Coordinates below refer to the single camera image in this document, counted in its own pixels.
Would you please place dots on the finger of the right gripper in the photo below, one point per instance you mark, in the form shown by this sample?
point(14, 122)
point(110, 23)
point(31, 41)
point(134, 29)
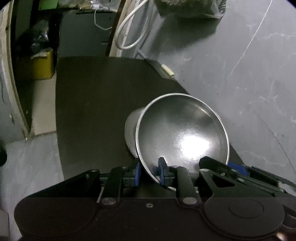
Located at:
point(219, 180)

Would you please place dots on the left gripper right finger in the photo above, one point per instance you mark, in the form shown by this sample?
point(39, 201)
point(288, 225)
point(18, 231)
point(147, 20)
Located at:
point(179, 178)

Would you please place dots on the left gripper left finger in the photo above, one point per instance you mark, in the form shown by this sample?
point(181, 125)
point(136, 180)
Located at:
point(115, 182)

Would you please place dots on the steel bowl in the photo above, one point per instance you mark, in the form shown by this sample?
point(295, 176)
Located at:
point(178, 127)

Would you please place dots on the small cream cylinder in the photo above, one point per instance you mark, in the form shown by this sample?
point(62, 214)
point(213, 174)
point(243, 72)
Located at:
point(168, 70)

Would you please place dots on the yellow container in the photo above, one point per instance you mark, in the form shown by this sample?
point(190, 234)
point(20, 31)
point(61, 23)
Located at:
point(42, 65)

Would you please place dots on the dark grey cabinet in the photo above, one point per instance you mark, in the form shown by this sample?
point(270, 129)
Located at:
point(85, 34)

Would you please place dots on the dark plastic bag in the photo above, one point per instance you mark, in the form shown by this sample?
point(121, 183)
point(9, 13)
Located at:
point(213, 9)

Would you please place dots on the green box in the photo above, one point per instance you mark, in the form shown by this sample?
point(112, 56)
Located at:
point(47, 4)

